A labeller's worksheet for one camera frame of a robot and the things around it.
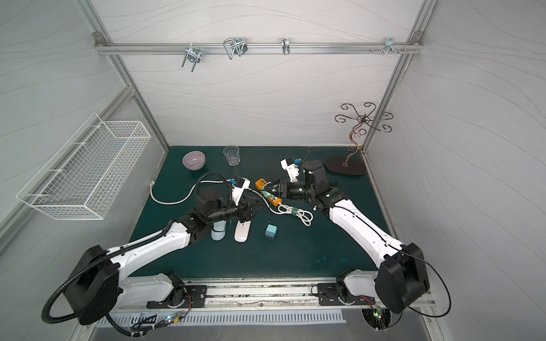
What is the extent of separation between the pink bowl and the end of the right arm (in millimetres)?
604

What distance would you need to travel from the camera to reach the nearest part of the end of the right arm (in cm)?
58

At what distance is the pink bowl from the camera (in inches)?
43.0
